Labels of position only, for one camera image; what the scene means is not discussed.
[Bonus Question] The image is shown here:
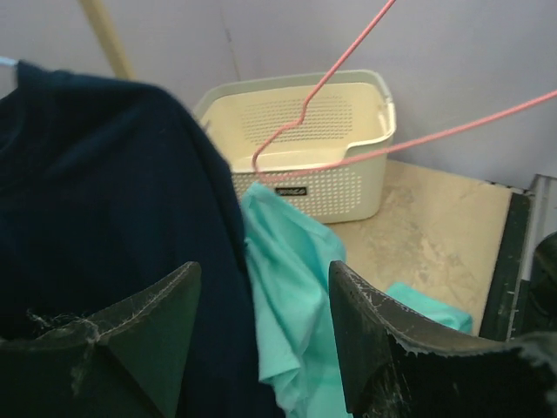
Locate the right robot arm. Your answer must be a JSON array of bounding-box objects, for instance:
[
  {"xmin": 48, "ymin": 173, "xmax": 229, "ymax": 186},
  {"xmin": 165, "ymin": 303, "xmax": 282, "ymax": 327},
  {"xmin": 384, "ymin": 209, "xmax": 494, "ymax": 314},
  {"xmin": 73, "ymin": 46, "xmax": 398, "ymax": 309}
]
[{"xmin": 525, "ymin": 233, "xmax": 556, "ymax": 332}]

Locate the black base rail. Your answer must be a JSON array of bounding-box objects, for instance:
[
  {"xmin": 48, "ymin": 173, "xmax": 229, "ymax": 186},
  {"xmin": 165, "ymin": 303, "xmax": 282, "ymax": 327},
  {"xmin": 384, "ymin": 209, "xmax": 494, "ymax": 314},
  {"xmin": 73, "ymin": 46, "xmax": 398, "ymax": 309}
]
[{"xmin": 479, "ymin": 192, "xmax": 531, "ymax": 341}]

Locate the pink wire hanger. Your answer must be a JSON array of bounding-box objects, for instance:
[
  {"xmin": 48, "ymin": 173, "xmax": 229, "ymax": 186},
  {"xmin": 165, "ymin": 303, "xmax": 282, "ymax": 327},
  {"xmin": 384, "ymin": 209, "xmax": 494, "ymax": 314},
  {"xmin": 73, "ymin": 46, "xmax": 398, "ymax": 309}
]
[{"xmin": 250, "ymin": 1, "xmax": 556, "ymax": 182}]

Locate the wooden clothes rack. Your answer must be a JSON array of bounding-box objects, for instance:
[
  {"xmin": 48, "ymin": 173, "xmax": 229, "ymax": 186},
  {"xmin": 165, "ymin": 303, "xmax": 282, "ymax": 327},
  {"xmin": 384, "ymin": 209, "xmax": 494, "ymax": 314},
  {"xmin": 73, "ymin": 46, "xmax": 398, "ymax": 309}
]
[{"xmin": 78, "ymin": 0, "xmax": 135, "ymax": 80}]

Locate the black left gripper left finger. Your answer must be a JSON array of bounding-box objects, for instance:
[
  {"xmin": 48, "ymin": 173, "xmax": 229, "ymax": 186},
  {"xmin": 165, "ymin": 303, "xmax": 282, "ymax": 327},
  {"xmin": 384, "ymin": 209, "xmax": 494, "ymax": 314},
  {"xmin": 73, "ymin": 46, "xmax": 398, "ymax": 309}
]
[{"xmin": 1, "ymin": 262, "xmax": 201, "ymax": 417}]

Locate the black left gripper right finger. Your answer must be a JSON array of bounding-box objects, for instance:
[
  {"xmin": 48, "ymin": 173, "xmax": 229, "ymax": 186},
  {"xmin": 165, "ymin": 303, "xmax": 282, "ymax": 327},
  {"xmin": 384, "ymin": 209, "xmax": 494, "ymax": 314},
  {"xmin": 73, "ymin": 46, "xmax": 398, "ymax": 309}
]
[{"xmin": 329, "ymin": 261, "xmax": 556, "ymax": 417}]

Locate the navy blue t shirt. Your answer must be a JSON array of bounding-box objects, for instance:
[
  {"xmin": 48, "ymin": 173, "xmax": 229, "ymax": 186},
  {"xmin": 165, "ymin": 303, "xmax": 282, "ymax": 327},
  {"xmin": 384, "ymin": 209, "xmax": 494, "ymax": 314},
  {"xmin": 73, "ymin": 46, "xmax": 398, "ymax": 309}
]
[{"xmin": 1, "ymin": 61, "xmax": 282, "ymax": 417}]

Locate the teal t shirt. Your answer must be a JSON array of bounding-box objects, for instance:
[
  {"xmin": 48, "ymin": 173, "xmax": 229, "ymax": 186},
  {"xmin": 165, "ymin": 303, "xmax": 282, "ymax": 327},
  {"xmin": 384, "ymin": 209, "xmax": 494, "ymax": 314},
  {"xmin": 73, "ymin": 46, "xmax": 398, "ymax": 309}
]
[{"xmin": 241, "ymin": 181, "xmax": 474, "ymax": 418}]

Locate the cream perforated laundry basket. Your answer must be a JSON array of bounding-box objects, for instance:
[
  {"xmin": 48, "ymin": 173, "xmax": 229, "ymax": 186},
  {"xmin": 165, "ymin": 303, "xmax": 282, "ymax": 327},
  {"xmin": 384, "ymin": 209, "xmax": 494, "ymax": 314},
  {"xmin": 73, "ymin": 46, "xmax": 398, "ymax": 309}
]
[{"xmin": 194, "ymin": 70, "xmax": 396, "ymax": 224}]

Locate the aluminium frame rail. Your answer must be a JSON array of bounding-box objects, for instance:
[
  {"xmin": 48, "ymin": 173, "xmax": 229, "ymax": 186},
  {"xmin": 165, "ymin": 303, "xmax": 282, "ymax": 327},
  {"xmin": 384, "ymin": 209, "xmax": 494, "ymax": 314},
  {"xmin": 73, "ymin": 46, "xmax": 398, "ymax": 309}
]
[{"xmin": 519, "ymin": 174, "xmax": 556, "ymax": 281}]

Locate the light blue hanger right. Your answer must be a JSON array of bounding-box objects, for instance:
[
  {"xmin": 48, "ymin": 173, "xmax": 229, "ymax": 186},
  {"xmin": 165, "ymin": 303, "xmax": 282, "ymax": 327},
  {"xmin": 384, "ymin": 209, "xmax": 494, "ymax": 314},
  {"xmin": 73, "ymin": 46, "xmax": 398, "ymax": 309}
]
[{"xmin": 0, "ymin": 56, "xmax": 18, "ymax": 68}]

